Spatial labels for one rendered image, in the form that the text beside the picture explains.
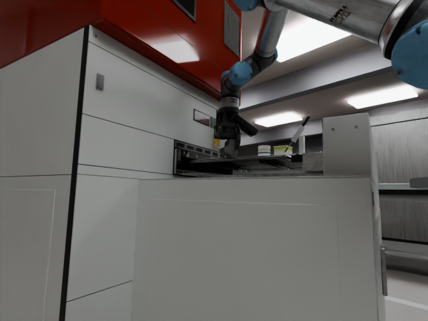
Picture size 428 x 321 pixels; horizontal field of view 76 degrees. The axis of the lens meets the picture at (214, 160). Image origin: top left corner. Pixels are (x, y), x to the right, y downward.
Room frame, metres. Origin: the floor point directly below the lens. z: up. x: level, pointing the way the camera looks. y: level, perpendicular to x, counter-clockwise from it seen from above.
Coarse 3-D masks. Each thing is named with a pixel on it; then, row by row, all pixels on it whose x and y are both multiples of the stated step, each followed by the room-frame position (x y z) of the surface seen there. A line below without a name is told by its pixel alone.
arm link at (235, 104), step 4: (220, 100) 1.05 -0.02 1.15; (224, 100) 1.03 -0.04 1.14; (228, 100) 1.02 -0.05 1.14; (232, 100) 1.03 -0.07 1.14; (236, 100) 1.03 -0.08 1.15; (220, 104) 1.05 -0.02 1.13; (224, 104) 1.03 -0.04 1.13; (228, 104) 1.02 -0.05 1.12; (232, 104) 1.02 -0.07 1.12; (236, 104) 1.03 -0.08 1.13; (236, 108) 1.04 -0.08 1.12
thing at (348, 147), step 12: (324, 120) 0.62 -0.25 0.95; (336, 120) 0.60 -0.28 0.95; (348, 120) 0.59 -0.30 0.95; (360, 120) 0.58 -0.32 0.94; (324, 132) 0.62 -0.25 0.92; (336, 132) 0.60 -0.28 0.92; (348, 132) 0.59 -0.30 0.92; (360, 132) 0.58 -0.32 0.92; (324, 144) 0.62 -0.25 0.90; (336, 144) 0.60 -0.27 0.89; (348, 144) 0.59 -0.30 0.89; (360, 144) 0.58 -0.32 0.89; (372, 144) 0.73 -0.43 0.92; (324, 156) 0.62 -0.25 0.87; (336, 156) 0.60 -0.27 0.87; (348, 156) 0.59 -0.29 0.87; (360, 156) 0.58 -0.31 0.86; (372, 156) 0.68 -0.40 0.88; (324, 168) 0.62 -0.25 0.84; (336, 168) 0.61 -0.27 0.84; (348, 168) 0.59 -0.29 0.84; (360, 168) 0.58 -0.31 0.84; (372, 168) 0.64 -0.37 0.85
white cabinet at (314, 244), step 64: (192, 192) 0.74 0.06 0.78; (256, 192) 0.64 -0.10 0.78; (320, 192) 0.57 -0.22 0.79; (192, 256) 0.73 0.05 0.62; (256, 256) 0.64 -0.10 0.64; (320, 256) 0.57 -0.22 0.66; (384, 256) 0.88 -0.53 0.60; (192, 320) 0.73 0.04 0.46; (256, 320) 0.64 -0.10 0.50; (320, 320) 0.57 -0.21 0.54; (384, 320) 0.94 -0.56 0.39
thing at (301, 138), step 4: (300, 128) 1.21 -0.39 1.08; (296, 132) 1.21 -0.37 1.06; (300, 132) 1.21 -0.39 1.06; (292, 136) 1.22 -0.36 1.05; (296, 136) 1.22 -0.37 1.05; (300, 136) 1.21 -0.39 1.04; (304, 136) 1.22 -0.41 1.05; (292, 140) 1.23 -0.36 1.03; (296, 140) 1.23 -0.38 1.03; (300, 140) 1.21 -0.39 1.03; (304, 140) 1.22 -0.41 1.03; (300, 144) 1.21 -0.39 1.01; (304, 144) 1.22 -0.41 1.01; (300, 148) 1.21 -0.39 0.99; (304, 148) 1.22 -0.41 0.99; (300, 152) 1.21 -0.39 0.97; (304, 152) 1.22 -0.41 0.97
